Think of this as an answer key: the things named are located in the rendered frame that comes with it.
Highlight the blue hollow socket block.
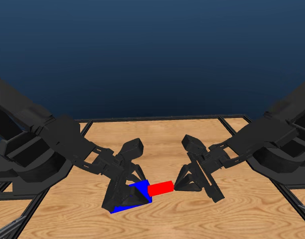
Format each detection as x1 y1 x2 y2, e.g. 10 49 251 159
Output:
110 179 153 214

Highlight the red peg bar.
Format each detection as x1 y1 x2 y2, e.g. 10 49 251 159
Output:
147 180 174 197

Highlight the black table frame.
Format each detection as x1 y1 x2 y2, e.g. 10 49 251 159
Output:
0 114 305 239

